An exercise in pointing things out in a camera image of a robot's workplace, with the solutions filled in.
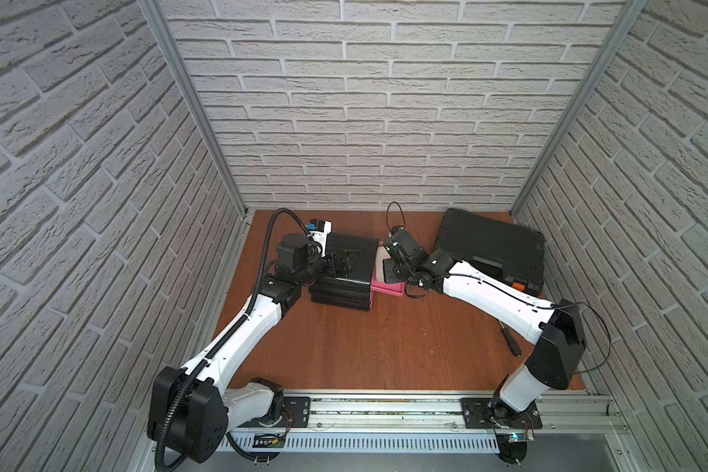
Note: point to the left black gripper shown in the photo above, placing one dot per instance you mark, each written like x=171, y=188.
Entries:
x=335, y=263

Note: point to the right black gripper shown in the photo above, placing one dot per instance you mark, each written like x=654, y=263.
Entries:
x=388, y=277

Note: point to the black drawer cabinet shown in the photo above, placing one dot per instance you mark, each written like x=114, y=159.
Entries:
x=349, y=294

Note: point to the pink top drawer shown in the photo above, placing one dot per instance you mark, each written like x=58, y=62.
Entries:
x=389, y=289

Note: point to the beige sponge pad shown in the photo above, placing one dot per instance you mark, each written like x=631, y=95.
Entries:
x=382, y=255

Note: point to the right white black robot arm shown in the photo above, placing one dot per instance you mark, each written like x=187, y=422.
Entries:
x=554, y=329

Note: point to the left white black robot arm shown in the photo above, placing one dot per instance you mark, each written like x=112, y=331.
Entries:
x=192, y=408

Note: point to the black plastic tool case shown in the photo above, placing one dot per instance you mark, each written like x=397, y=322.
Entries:
x=511, y=254

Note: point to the white ventilation grille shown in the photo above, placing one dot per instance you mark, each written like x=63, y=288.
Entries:
x=350, y=443

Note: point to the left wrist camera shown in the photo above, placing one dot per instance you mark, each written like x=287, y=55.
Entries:
x=319, y=230

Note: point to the black handled screwdriver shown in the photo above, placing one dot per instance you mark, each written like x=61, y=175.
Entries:
x=512, y=344

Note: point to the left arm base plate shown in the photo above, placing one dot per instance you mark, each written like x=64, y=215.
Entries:
x=299, y=408

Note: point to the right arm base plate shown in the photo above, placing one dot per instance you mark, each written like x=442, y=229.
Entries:
x=478, y=412

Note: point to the left aluminium corner post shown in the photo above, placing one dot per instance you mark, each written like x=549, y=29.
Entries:
x=178, y=67

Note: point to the aluminium corner post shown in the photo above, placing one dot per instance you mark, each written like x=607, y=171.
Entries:
x=606, y=53
x=178, y=67

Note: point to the right aluminium corner post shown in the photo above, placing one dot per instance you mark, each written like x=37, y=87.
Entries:
x=606, y=53

